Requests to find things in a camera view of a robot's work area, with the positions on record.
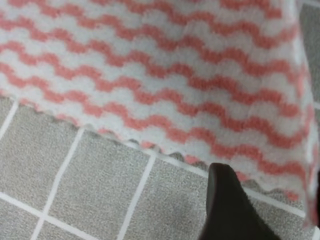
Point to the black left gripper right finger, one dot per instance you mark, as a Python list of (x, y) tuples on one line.
[(317, 199)]

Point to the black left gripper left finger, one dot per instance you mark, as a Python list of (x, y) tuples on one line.
[(230, 214)]

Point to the pink white wavy towel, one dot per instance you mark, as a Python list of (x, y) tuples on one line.
[(214, 80)]

